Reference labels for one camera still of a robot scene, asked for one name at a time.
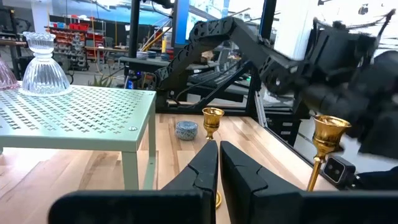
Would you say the medium gold candlestick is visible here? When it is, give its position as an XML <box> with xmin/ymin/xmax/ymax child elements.
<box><xmin>306</xmin><ymin>114</ymin><xmax>352</xmax><ymax>192</ymax></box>

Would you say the red storage bin rack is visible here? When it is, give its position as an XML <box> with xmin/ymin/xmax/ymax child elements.
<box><xmin>46</xmin><ymin>14</ymin><xmax>106</xmax><ymax>62</ymax></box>

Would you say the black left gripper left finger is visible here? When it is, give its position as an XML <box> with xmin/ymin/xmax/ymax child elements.
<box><xmin>48</xmin><ymin>140</ymin><xmax>219</xmax><ymax>224</ymax></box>

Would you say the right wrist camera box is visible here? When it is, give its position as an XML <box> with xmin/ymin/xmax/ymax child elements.
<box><xmin>322</xmin><ymin>155</ymin><xmax>357</xmax><ymax>189</ymax></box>

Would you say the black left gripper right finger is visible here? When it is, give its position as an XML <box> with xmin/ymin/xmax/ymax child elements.
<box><xmin>220</xmin><ymin>141</ymin><xmax>398</xmax><ymax>224</ymax></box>

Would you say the small green succulent plant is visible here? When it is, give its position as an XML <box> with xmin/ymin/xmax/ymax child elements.
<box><xmin>88</xmin><ymin>73</ymin><xmax>115</xmax><ymax>88</ymax></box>

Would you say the mint green perforated metal shelf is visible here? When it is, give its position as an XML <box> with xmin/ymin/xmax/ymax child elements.
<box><xmin>0</xmin><ymin>84</ymin><xmax>157</xmax><ymax>190</ymax></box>

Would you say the short gold candlestick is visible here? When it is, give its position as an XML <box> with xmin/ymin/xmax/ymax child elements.
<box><xmin>201</xmin><ymin>107</ymin><xmax>225</xmax><ymax>210</ymax></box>

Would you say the clear ribbed glass candle holder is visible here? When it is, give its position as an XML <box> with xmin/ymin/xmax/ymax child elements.
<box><xmin>19</xmin><ymin>30</ymin><xmax>73</xmax><ymax>96</ymax></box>

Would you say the pink ribbed glass candle holder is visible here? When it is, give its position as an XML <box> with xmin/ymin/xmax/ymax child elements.
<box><xmin>0</xmin><ymin>57</ymin><xmax>20</xmax><ymax>91</ymax></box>

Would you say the blue patterned candle tin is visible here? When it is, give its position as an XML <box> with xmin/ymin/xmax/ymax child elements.
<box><xmin>175</xmin><ymin>120</ymin><xmax>199</xmax><ymax>141</ymax></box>

